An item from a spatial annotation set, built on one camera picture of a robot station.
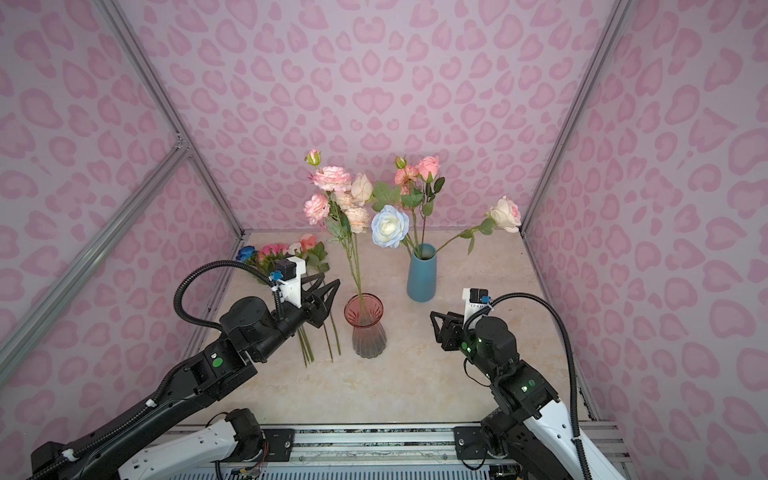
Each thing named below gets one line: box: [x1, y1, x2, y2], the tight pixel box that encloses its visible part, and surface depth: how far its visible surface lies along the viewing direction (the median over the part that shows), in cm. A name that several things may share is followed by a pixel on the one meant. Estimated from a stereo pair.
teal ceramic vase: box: [407, 242, 437, 302], surface depth 90 cm
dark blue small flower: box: [236, 245, 256, 262], surface depth 108 cm
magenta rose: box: [261, 244, 289, 257], surface depth 109 cm
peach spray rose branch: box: [335, 190, 371, 313], surface depth 71 cm
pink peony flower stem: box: [303, 149, 366, 319], surface depth 63 cm
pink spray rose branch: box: [394, 156, 445, 257], surface depth 78 cm
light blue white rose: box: [371, 205, 410, 249], surface depth 62 cm
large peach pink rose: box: [433, 196, 521, 257], surface depth 66 cm
